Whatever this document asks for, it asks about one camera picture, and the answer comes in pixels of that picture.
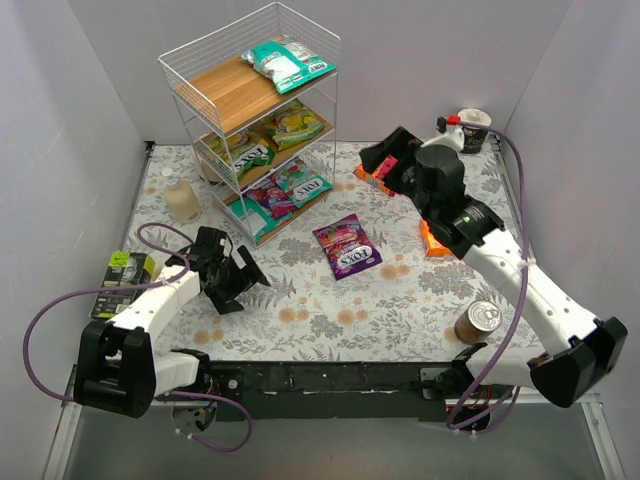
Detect red orange candy box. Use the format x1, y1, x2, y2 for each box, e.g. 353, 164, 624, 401
353, 156, 398, 197

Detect teal mint candy bag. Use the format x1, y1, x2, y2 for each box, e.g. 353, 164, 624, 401
229, 197, 279, 242
240, 36, 336, 95

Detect purple Fox's berries candy bag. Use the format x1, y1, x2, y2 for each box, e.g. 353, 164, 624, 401
313, 214, 382, 281
246, 178, 297, 219

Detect teal Fox's fruit candy bag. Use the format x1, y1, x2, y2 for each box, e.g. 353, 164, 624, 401
271, 157, 333, 208

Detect green yellow Fox's candy bag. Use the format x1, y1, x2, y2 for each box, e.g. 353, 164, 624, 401
195, 128, 275, 179
262, 99, 325, 151

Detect white wire wooden shelf rack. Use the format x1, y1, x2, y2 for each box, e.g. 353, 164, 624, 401
158, 2, 341, 247

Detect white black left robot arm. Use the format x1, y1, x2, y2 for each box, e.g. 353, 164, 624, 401
73, 227, 269, 418

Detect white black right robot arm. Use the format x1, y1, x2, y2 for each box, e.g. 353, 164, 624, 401
359, 127, 628, 408

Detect cream liquid bottle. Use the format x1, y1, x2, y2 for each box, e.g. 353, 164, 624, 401
161, 167, 202, 224

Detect black green product box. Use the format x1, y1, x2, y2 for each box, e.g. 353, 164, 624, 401
90, 251, 155, 319

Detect floral patterned table mat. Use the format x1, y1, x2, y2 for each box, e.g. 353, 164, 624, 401
154, 142, 514, 362

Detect metal tin can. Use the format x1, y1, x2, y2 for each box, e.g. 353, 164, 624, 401
454, 300, 502, 345

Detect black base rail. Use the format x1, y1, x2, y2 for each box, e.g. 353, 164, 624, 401
204, 360, 474, 422

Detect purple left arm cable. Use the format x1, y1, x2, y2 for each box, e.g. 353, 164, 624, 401
23, 223, 254, 453

